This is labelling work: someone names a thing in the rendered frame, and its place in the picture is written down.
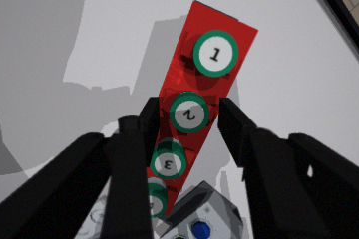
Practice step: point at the white key panel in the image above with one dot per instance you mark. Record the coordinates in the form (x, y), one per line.
(203, 214)

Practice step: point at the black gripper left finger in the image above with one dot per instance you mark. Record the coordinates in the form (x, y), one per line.
(55, 201)

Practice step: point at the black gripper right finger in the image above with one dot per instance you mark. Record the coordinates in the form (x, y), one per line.
(279, 206)

